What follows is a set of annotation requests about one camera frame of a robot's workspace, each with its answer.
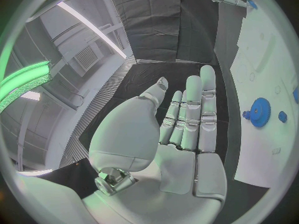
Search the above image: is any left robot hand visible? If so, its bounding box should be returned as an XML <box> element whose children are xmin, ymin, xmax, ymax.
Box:
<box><xmin>81</xmin><ymin>65</ymin><xmax>228</xmax><ymax>224</ymax></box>

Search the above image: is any white task board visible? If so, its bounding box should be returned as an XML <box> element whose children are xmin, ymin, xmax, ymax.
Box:
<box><xmin>230</xmin><ymin>0</ymin><xmax>299</xmax><ymax>190</ymax></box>

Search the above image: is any blue gear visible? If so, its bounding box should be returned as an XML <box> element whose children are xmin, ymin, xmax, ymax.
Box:
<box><xmin>250</xmin><ymin>97</ymin><xmax>272</xmax><ymax>128</ymax></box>

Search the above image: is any glowing light bar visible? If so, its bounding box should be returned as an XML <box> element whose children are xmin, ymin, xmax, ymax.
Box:
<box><xmin>0</xmin><ymin>60</ymin><xmax>54</xmax><ymax>113</ymax></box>

